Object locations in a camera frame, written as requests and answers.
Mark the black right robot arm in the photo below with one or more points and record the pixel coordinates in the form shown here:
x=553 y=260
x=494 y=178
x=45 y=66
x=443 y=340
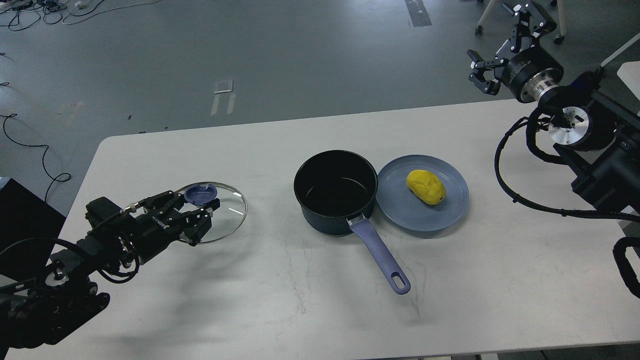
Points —
x=573 y=125

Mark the glass lid purple knob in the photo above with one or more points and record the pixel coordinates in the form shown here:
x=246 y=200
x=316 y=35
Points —
x=226 y=206

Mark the yellow potato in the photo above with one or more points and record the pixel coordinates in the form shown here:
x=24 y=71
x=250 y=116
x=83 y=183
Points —
x=426 y=186

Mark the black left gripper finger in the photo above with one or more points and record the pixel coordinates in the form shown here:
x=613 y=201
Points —
x=196 y=224
x=165 y=203

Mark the dark blue saucepan purple handle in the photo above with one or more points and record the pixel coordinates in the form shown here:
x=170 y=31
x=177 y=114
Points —
x=336 y=190

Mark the white chair legs with casters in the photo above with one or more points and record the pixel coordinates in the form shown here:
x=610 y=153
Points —
x=562 y=22

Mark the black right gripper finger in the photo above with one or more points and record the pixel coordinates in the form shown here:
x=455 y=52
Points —
x=530 y=21
x=479 y=67

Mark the white table corner at right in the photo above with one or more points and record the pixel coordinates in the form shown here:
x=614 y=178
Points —
x=629 y=73

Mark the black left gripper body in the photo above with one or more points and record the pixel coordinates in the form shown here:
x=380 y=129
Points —
x=153 y=233

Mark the black box at left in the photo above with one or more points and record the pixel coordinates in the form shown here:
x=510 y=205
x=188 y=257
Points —
x=25 y=216

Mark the blue plate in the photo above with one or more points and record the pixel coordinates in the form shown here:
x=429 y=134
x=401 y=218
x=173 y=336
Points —
x=402 y=208

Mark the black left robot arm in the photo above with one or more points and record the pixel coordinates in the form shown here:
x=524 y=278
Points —
x=61 y=297

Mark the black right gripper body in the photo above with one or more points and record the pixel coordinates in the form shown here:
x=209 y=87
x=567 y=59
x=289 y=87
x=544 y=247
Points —
x=530 y=73

